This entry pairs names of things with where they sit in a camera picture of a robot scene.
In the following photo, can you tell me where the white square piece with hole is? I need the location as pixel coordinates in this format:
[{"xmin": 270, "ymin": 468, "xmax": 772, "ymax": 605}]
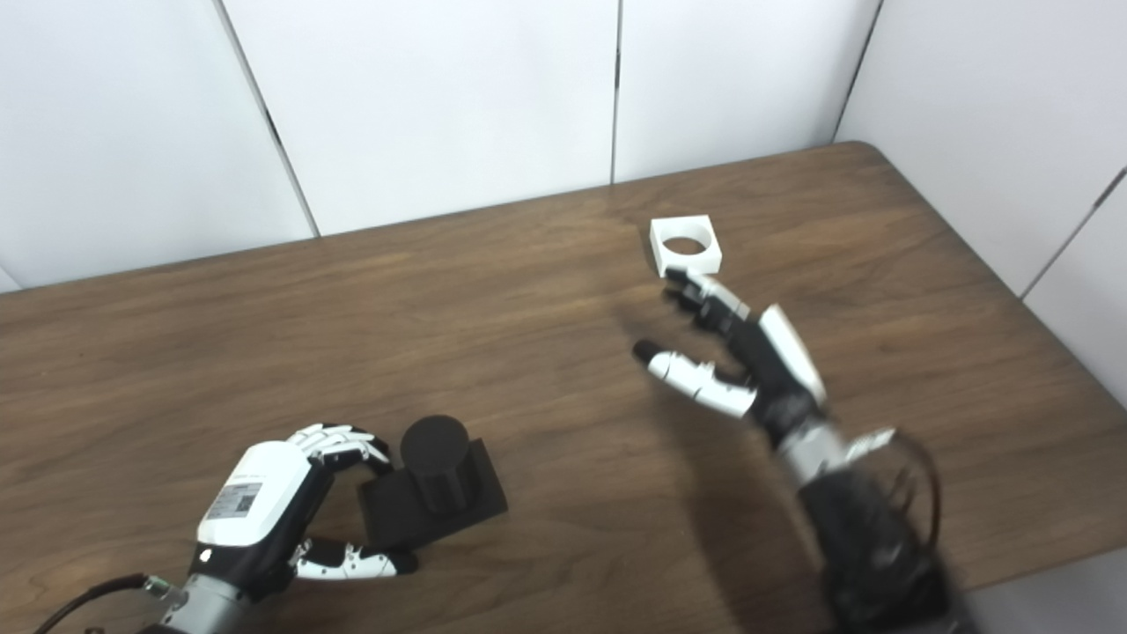
[{"xmin": 650, "ymin": 215, "xmax": 723, "ymax": 279}]

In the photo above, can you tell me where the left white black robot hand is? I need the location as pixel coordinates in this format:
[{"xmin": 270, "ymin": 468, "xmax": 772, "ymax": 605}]
[{"xmin": 195, "ymin": 424, "xmax": 419, "ymax": 600}]

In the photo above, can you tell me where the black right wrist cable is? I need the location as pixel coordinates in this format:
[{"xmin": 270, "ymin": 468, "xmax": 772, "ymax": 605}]
[{"xmin": 850, "ymin": 427, "xmax": 943, "ymax": 551}]

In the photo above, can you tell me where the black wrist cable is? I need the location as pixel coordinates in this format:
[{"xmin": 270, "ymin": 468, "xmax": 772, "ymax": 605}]
[
  {"xmin": 850, "ymin": 427, "xmax": 943, "ymax": 551},
  {"xmin": 35, "ymin": 574, "xmax": 181, "ymax": 634}
]

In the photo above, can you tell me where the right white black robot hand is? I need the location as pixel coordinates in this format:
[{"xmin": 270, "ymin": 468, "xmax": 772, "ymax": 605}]
[{"xmin": 632, "ymin": 269, "xmax": 829, "ymax": 441}]

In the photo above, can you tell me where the black peg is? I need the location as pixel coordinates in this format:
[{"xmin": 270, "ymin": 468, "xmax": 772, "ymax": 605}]
[{"xmin": 357, "ymin": 416, "xmax": 509, "ymax": 551}]

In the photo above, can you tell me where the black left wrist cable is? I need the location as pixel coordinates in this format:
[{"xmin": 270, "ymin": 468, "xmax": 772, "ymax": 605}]
[{"xmin": 35, "ymin": 574, "xmax": 181, "ymax": 634}]

